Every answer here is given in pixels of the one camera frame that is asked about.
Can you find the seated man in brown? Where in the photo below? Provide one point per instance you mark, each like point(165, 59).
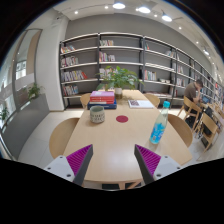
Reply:
point(193, 91)

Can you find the green patterned ceramic cup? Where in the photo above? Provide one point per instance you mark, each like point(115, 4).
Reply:
point(97, 114)

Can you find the slatted wooden chair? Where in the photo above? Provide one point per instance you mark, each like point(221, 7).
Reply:
point(208, 129)
point(191, 109)

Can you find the red middle book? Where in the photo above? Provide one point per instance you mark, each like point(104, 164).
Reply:
point(103, 100)

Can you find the wooden chair near right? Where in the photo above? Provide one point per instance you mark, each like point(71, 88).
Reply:
point(181, 128)

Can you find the wooden chair near left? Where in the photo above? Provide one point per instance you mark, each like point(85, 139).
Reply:
point(61, 135)

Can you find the clear blue water bottle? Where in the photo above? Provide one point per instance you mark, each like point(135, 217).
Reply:
point(160, 124)

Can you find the open white magazine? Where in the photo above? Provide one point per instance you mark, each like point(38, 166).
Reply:
point(145, 104)

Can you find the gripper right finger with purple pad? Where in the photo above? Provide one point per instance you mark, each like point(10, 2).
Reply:
point(152, 166)

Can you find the wooden chair far left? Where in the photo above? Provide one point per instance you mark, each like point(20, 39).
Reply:
point(85, 98)

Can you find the green potted plant white pot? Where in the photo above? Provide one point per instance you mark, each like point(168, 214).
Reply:
point(117, 78)

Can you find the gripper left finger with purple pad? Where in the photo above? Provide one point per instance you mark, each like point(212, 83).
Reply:
point(72, 167)

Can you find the pink top book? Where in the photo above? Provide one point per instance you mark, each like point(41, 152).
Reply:
point(102, 94)

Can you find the large grey bookshelf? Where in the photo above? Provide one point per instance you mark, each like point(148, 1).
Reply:
point(163, 69)

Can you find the dark blue bottom book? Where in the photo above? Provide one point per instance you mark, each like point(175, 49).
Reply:
point(105, 106)

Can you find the small plant by window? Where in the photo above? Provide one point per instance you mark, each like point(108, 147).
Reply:
point(34, 91)

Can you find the wooden chair far right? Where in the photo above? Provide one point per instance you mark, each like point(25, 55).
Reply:
point(153, 99)

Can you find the round red coaster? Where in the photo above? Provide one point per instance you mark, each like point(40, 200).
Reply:
point(122, 118)

